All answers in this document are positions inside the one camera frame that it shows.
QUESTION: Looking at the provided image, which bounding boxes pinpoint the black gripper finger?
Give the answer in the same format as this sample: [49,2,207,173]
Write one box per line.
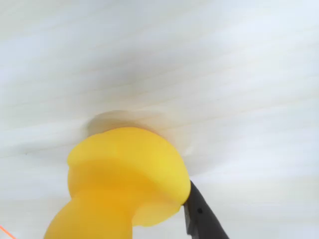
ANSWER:
[183,180,230,239]

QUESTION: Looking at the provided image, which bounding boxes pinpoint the yellow rubber duck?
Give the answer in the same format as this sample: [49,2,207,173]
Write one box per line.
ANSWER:
[43,126,192,239]

